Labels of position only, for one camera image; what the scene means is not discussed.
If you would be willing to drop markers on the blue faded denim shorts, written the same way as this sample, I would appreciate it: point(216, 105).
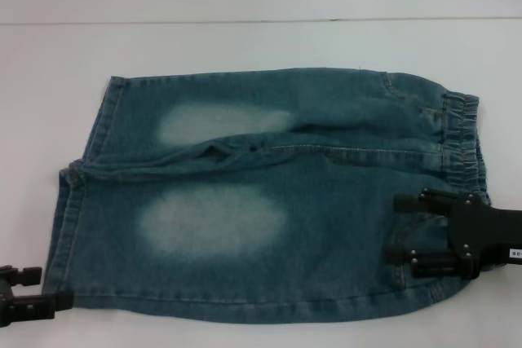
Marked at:
point(244, 185)

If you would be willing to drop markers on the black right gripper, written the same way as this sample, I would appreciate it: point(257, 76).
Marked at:
point(477, 238)

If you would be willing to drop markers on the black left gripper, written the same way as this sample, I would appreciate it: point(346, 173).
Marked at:
point(5, 303)

